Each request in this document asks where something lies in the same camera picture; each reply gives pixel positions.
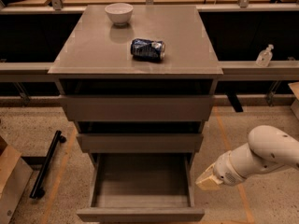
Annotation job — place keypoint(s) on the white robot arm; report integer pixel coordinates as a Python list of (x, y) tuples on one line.
[(268, 150)]

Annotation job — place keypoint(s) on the grey drawer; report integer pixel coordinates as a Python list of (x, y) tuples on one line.
[(136, 109), (140, 143), (141, 188)]

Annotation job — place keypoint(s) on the grey middle drawer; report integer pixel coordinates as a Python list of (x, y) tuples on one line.
[(140, 143)]

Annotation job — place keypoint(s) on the brown cardboard box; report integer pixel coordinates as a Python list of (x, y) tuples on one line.
[(14, 176)]

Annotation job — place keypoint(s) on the grey bottom drawer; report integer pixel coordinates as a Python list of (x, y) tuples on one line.
[(141, 188)]

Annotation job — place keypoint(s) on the grey top drawer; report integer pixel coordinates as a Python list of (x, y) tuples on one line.
[(136, 109)]

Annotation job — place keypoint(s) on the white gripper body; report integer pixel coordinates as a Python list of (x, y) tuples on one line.
[(228, 170)]

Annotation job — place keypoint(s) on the white ceramic bowl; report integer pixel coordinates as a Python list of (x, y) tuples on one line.
[(119, 13)]

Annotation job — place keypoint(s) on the crushed blue soda can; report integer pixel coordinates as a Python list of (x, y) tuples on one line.
[(147, 49)]

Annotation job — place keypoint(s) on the black metal bar stand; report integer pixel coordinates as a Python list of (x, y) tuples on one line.
[(37, 191)]

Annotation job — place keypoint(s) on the grey drawer cabinet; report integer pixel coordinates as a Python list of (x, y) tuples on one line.
[(96, 61)]

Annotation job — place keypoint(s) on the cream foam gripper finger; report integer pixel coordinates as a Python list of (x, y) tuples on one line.
[(208, 180)]

